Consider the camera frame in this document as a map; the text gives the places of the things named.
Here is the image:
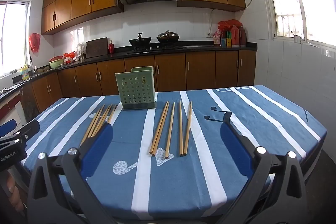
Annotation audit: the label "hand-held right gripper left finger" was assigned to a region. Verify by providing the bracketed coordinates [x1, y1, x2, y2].
[26, 123, 117, 224]

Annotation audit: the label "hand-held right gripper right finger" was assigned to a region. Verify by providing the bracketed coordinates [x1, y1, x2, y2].
[218, 112, 309, 224]

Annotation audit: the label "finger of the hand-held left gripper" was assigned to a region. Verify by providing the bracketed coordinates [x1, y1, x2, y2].
[0, 121, 17, 137]
[14, 119, 40, 141]

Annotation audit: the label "green perforated chopstick holder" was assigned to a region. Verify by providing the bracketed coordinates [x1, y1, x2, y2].
[115, 66, 157, 111]

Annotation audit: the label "glass jar with utensils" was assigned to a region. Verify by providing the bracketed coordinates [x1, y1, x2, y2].
[77, 42, 88, 60]

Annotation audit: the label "person's left hand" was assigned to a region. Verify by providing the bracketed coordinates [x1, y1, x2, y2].
[4, 172, 25, 214]

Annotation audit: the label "grey rag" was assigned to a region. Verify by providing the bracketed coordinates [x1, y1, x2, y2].
[0, 84, 21, 94]

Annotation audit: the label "blue white striped tablecloth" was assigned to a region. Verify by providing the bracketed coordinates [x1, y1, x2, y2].
[20, 85, 328, 214]

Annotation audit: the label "green plastic basin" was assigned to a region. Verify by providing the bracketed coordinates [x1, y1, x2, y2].
[49, 58, 65, 69]

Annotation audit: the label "brown lower kitchen cabinets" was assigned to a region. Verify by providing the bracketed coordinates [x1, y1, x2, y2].
[20, 49, 256, 114]

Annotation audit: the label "red and white bag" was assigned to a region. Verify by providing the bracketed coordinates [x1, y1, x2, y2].
[63, 51, 76, 64]

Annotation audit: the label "hanging red plastic bag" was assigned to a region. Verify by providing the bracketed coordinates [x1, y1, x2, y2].
[29, 33, 41, 53]

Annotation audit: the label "small side window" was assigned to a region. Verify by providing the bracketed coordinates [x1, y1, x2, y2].
[0, 0, 31, 77]

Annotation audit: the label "dark wooden cutting board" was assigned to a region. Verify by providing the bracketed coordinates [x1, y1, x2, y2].
[86, 37, 109, 59]

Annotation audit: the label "black kitchen countertop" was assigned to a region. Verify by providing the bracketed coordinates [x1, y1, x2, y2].
[0, 42, 258, 101]

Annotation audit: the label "dark sauce bottle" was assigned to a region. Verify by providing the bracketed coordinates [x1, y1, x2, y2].
[238, 26, 247, 47]

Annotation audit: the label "black gas stove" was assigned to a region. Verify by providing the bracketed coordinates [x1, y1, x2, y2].
[127, 45, 184, 54]

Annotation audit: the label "red plastic bag on bottles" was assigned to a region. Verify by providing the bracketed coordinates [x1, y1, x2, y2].
[218, 20, 243, 31]

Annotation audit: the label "wok with glass lid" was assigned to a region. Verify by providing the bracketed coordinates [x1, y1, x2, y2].
[157, 30, 181, 43]

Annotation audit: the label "black wok with handle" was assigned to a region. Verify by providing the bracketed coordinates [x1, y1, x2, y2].
[129, 32, 152, 51]

